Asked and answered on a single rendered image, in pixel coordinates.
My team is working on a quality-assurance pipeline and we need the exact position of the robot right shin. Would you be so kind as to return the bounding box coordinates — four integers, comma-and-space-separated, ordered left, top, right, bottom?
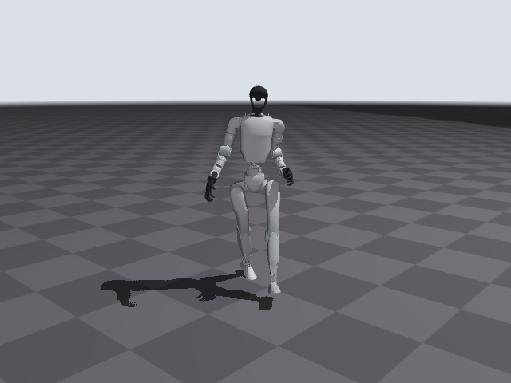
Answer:
236, 226, 252, 267

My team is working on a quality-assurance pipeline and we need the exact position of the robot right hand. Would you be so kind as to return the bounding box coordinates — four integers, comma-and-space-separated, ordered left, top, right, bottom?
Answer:
205, 172, 218, 202

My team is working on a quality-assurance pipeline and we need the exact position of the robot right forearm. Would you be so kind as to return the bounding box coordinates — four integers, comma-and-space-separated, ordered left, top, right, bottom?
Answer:
208, 150, 227, 179

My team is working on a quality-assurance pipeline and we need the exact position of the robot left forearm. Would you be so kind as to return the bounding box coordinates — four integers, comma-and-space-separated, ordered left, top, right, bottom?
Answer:
274, 154, 286, 177

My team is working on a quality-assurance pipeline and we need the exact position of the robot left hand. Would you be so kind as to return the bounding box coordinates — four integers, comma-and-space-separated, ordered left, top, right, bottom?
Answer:
282, 167, 294, 186

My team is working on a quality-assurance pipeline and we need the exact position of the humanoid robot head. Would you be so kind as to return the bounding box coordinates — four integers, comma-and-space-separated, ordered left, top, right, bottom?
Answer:
249, 86, 268, 117

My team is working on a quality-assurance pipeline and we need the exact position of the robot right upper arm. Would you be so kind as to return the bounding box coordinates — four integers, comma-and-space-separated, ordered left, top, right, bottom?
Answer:
220, 117, 242, 157

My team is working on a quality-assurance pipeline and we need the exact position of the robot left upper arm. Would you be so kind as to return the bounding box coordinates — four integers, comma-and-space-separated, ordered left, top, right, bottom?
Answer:
269, 118, 285, 159

